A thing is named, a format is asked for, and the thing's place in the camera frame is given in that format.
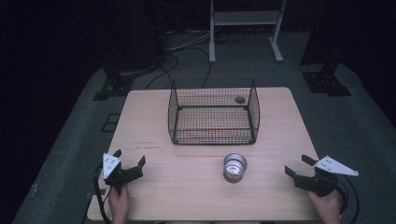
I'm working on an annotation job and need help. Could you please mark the black stand base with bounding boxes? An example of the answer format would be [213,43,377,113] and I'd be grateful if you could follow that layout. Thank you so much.
[92,72,135,102]
[301,63,353,98]

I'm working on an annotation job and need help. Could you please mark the black floor cable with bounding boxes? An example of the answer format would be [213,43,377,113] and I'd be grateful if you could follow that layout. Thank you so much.
[145,52,180,91]

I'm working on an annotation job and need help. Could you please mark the black wire mesh basket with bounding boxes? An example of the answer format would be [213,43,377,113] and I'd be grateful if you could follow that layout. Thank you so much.
[167,77,261,146]

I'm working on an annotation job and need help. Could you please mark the silver metal cup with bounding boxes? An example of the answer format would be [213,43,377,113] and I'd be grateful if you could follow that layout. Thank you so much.
[222,152,248,183]

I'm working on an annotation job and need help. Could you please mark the person's right hand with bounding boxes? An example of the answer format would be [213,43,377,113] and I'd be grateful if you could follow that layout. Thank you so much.
[306,189,343,224]

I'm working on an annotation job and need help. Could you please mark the white metal stand frame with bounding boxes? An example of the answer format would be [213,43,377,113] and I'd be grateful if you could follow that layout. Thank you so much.
[208,0,288,64]

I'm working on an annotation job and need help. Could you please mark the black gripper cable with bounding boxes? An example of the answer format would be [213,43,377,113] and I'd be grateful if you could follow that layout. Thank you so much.
[335,175,361,224]
[92,163,112,224]

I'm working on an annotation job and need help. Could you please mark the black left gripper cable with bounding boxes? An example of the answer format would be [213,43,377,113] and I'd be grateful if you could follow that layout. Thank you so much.
[92,163,112,224]

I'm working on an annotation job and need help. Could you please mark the white floor cables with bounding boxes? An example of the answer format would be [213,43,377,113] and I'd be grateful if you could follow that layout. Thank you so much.
[166,29,213,52]

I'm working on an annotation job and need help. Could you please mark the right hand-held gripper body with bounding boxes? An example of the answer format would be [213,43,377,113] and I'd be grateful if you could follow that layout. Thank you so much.
[293,155,360,198]

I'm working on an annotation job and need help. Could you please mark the person's left hand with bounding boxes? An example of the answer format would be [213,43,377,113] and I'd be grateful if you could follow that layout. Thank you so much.
[107,183,131,224]

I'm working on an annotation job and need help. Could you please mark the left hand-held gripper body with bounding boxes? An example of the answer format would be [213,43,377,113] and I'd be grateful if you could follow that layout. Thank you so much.
[102,152,145,196]

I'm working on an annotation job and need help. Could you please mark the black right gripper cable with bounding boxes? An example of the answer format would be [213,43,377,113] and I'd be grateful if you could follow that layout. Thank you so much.
[335,175,361,224]

